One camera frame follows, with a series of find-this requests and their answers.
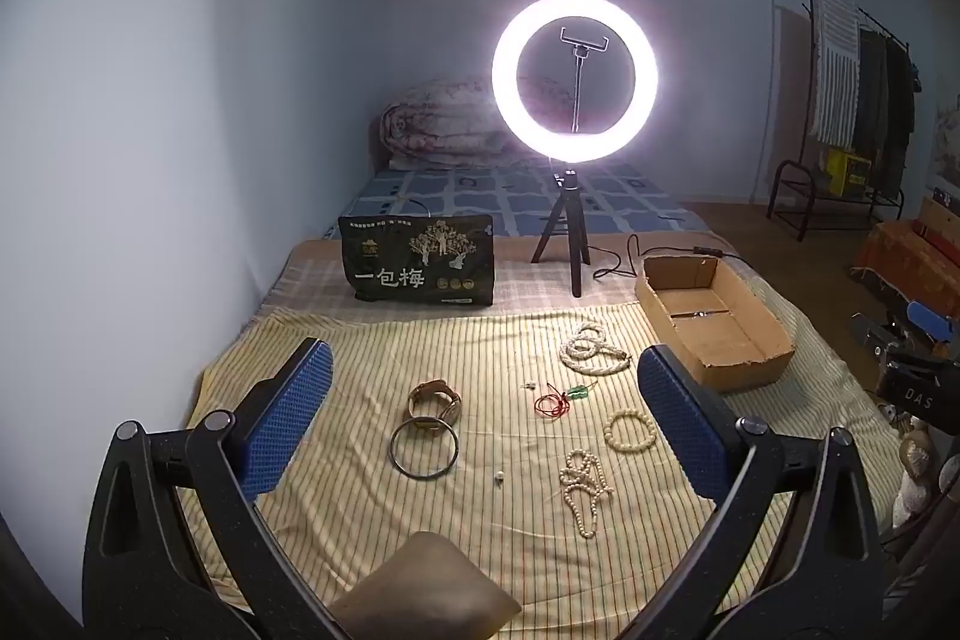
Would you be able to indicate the orange cloth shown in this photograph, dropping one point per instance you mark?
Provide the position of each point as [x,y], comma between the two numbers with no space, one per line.
[907,257]

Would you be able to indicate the white striped hanging cloth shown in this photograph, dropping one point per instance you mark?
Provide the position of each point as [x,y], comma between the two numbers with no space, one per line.
[836,70]

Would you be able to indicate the black phone holder clamp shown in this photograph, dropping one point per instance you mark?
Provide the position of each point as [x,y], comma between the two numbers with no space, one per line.
[577,85]

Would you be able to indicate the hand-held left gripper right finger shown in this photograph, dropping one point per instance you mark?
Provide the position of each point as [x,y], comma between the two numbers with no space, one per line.
[686,422]

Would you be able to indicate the tan cushion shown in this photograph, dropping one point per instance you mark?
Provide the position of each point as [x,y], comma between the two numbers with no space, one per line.
[427,587]

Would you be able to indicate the black tripod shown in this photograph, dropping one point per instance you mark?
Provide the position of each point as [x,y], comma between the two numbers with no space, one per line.
[574,235]

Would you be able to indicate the blue patterned bedsheet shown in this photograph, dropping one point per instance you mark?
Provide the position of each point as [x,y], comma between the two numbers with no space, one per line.
[487,197]

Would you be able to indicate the black metal shoe rack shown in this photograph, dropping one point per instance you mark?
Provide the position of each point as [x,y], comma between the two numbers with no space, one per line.
[784,190]

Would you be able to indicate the dark hanging clothes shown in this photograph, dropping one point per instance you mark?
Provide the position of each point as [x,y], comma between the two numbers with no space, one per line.
[889,115]

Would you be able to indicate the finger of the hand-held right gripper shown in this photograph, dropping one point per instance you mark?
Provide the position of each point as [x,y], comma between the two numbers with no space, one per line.
[930,315]
[874,331]

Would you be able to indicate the black snack bag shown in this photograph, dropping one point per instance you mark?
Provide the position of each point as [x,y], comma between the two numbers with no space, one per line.
[416,257]

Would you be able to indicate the black clothes rack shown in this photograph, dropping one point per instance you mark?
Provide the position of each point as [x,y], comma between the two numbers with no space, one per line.
[808,48]

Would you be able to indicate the thin metal bangle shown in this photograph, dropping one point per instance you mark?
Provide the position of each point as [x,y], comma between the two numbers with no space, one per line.
[391,450]

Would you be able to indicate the yellow striped cloth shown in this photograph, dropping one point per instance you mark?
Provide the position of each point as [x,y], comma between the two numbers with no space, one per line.
[487,520]

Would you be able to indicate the yellow box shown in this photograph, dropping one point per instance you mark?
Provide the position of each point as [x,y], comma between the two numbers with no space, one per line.
[847,171]

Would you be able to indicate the tan plaid blanket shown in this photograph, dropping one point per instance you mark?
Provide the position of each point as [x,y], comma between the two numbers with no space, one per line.
[300,280]

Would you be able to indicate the cardboard box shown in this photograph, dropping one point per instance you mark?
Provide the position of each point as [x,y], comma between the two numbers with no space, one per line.
[712,340]

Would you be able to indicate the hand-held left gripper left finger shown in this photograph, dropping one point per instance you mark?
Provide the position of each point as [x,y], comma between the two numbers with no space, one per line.
[292,415]

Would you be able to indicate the folded floral quilt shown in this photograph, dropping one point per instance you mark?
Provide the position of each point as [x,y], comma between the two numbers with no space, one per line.
[435,123]

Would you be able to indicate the gold wristwatch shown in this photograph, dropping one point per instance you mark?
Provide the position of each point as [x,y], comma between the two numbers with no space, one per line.
[450,404]

